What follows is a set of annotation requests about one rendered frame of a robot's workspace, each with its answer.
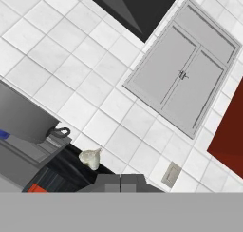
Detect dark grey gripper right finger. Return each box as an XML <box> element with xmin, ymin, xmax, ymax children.
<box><xmin>121</xmin><ymin>174</ymin><xmax>165</xmax><ymax>193</ymax></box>

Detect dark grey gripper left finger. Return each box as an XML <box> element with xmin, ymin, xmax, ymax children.
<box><xmin>77</xmin><ymin>173</ymin><xmax>122</xmax><ymax>193</ymax></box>

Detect white garlic bulb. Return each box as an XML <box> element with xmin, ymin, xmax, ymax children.
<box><xmin>78</xmin><ymin>147</ymin><xmax>103</xmax><ymax>171</ymax></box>

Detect grey metal pot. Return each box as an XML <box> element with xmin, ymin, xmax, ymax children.
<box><xmin>0</xmin><ymin>80</ymin><xmax>72</xmax><ymax>145</ymax></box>

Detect grey framed window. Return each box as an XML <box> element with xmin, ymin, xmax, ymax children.
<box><xmin>122</xmin><ymin>0</ymin><xmax>243</xmax><ymax>140</ymax></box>

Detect dark grey range hood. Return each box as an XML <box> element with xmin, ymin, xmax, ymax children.
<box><xmin>78</xmin><ymin>0</ymin><xmax>185</xmax><ymax>44</ymax></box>

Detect grey wall socket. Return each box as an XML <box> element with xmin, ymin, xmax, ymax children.
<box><xmin>160</xmin><ymin>161</ymin><xmax>183</xmax><ymax>189</ymax></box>

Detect red wall cupboard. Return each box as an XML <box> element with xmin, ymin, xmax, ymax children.
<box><xmin>206</xmin><ymin>78</ymin><xmax>243</xmax><ymax>180</ymax></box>

